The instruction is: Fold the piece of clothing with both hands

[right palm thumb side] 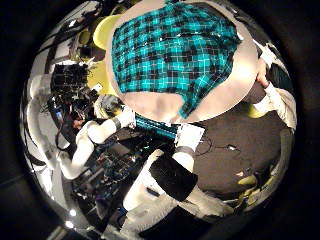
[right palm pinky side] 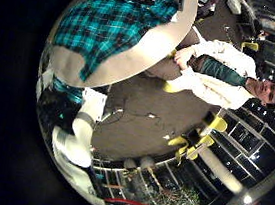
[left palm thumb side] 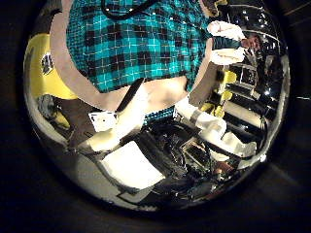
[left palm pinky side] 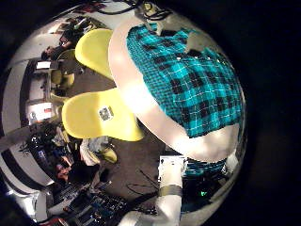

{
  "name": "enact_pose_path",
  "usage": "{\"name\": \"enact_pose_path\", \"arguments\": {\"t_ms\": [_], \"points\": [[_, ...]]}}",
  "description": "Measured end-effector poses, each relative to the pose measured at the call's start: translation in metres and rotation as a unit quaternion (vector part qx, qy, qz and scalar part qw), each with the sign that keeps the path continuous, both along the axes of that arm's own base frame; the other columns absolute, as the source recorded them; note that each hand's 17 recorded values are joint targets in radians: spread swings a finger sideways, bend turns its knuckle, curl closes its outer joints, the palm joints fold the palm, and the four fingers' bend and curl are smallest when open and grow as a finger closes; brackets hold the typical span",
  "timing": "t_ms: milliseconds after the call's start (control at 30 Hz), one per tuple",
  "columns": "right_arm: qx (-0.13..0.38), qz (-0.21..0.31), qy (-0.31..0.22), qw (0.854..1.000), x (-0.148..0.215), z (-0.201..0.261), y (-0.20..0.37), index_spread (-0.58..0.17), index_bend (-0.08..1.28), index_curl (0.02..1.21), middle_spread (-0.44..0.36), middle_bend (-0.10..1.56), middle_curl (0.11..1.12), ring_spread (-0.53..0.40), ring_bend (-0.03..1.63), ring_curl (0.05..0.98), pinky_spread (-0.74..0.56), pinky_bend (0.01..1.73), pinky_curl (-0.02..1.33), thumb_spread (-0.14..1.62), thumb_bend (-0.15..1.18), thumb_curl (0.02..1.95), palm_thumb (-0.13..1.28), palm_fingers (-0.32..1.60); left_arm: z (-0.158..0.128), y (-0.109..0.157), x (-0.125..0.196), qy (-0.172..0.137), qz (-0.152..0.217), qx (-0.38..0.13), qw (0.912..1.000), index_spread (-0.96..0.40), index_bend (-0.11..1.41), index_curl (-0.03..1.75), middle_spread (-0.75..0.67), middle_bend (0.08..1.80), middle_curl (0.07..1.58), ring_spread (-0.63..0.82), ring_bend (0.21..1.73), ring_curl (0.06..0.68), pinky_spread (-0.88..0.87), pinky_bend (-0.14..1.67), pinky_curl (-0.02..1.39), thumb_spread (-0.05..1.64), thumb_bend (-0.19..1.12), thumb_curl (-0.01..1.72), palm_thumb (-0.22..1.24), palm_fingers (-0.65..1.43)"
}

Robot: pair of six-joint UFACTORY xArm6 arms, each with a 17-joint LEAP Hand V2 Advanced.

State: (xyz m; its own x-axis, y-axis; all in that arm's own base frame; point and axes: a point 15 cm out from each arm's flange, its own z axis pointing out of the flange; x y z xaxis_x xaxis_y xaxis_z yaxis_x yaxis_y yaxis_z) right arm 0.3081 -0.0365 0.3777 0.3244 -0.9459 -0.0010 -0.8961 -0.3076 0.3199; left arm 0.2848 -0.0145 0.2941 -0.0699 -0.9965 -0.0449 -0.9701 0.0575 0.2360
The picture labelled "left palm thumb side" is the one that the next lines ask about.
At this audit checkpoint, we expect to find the teal plaid cloth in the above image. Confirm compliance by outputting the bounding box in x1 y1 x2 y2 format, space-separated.
66 0 212 94

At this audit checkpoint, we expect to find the person in white coat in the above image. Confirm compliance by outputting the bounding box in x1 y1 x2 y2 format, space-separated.
206 19 263 66

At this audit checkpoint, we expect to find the yellow panel with sticker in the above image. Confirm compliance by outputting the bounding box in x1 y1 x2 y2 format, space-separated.
23 32 79 101

